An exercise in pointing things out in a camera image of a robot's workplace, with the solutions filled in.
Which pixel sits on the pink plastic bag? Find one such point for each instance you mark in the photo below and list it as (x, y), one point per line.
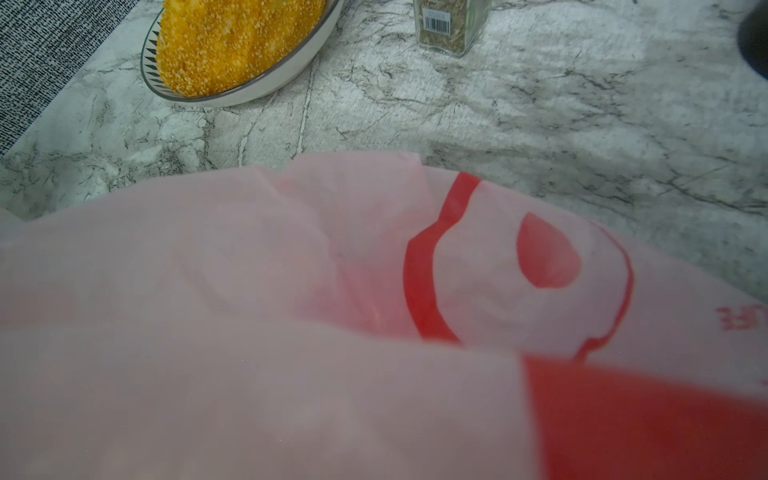
(362, 316)

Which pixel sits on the patterned plate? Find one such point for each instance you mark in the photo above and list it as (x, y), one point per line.
(273, 79)

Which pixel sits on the glass herb spice jar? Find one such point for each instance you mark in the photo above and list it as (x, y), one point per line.
(450, 26)

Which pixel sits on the yellow food on plate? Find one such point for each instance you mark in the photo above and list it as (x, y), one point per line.
(209, 47)

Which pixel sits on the black cylindrical cup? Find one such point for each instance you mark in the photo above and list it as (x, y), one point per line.
(752, 38)

